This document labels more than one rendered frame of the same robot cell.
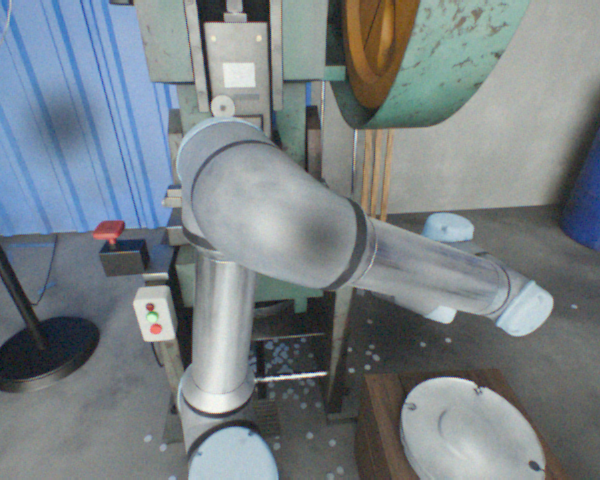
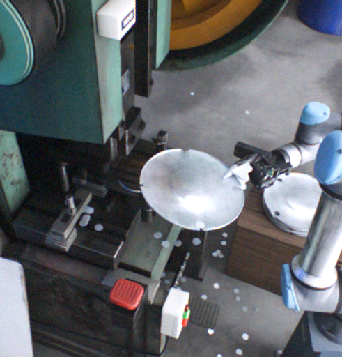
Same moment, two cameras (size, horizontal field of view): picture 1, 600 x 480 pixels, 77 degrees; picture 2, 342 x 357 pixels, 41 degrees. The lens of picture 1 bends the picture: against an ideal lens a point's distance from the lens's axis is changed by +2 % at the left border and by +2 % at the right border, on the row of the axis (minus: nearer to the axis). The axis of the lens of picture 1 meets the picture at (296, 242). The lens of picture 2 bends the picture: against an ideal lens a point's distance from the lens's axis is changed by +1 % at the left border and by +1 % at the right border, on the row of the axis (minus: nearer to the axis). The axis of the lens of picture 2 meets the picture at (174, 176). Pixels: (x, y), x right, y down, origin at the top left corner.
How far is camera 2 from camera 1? 1.12 m
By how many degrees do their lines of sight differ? 52
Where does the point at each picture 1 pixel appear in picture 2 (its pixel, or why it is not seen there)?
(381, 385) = (249, 220)
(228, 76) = not seen: hidden behind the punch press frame
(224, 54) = not seen: hidden behind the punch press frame
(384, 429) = (278, 236)
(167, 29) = (113, 89)
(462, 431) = (300, 201)
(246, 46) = (125, 58)
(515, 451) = (316, 190)
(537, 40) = not seen: outside the picture
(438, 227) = (322, 115)
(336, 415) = (202, 270)
